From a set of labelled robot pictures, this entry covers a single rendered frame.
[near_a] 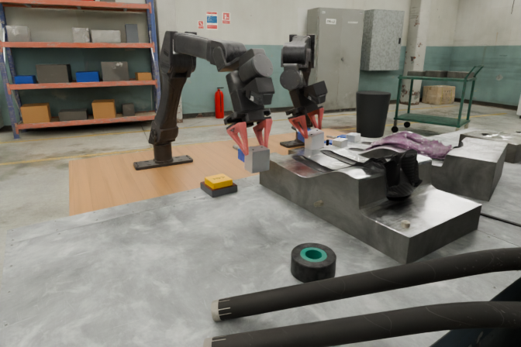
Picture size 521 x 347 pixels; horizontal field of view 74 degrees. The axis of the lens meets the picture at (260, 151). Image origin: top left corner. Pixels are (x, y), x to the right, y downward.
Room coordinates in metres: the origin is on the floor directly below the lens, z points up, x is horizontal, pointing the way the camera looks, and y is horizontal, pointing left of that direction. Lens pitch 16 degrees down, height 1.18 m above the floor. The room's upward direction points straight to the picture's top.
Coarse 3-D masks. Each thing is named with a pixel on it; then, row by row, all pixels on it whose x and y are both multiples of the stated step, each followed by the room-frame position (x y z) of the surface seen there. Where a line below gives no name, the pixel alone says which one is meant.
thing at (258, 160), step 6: (240, 150) 0.82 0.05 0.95; (252, 150) 0.78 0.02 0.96; (258, 150) 0.78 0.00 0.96; (264, 150) 0.79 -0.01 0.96; (240, 156) 0.82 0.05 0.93; (246, 156) 0.79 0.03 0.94; (252, 156) 0.77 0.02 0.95; (258, 156) 0.78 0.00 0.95; (264, 156) 0.79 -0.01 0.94; (246, 162) 0.79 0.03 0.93; (252, 162) 0.77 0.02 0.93; (258, 162) 0.78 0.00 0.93; (264, 162) 0.79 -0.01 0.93; (246, 168) 0.79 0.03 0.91; (252, 168) 0.77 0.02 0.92; (258, 168) 0.78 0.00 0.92; (264, 168) 0.79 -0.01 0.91
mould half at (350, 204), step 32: (288, 160) 0.93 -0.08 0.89; (320, 160) 0.94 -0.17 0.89; (288, 192) 0.86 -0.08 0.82; (320, 192) 0.75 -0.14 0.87; (352, 192) 0.68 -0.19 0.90; (384, 192) 0.70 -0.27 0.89; (416, 192) 0.76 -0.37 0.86; (352, 224) 0.67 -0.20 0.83; (384, 224) 0.61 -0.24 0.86; (416, 224) 0.61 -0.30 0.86; (448, 224) 0.63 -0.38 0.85; (416, 256) 0.58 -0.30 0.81
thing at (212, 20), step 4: (208, 12) 6.42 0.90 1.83; (212, 12) 6.45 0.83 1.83; (216, 12) 6.48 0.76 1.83; (224, 12) 6.53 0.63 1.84; (228, 12) 6.56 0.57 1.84; (208, 16) 6.42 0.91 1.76; (212, 16) 6.45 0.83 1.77; (216, 16) 6.48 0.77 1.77; (224, 16) 6.53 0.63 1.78; (228, 16) 6.56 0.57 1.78; (208, 20) 6.42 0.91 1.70; (212, 20) 6.45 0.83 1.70; (216, 20) 6.48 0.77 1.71; (224, 20) 6.53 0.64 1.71; (228, 20) 6.56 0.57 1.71; (200, 24) 6.36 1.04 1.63; (208, 24) 6.42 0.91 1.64; (212, 24) 6.45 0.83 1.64; (216, 24) 6.48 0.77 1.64; (200, 28) 6.36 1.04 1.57; (208, 28) 6.42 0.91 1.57; (212, 28) 6.45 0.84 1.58; (216, 28) 6.48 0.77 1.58
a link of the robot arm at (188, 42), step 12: (168, 36) 1.02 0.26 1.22; (180, 36) 1.00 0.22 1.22; (192, 36) 0.98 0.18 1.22; (204, 36) 0.98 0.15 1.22; (168, 48) 1.02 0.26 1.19; (180, 48) 1.01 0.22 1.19; (192, 48) 0.97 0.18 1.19; (204, 48) 0.92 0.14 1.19; (228, 48) 0.86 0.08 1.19; (240, 48) 0.89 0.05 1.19; (168, 60) 1.03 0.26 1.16; (228, 60) 0.86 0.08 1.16; (168, 72) 1.04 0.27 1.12
